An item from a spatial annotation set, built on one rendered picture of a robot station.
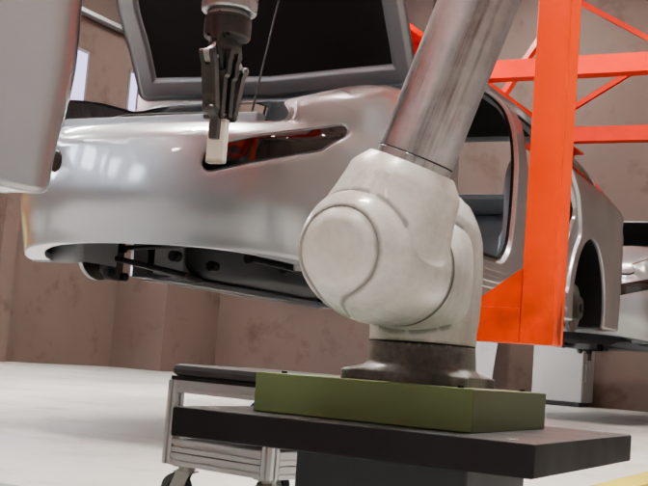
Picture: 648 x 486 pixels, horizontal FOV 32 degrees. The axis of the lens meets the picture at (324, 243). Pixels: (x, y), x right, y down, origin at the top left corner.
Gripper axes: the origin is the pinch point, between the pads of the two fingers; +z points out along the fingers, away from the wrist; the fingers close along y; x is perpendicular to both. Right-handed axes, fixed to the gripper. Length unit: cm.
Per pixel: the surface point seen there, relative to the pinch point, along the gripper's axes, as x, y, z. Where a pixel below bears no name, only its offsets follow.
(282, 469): 23, 87, 58
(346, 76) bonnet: 119, 340, -106
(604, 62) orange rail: 90, 893, -268
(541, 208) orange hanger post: 25, 355, -46
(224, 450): 38, 86, 55
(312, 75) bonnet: 138, 342, -107
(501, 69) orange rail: 189, 903, -267
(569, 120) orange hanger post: 15, 360, -88
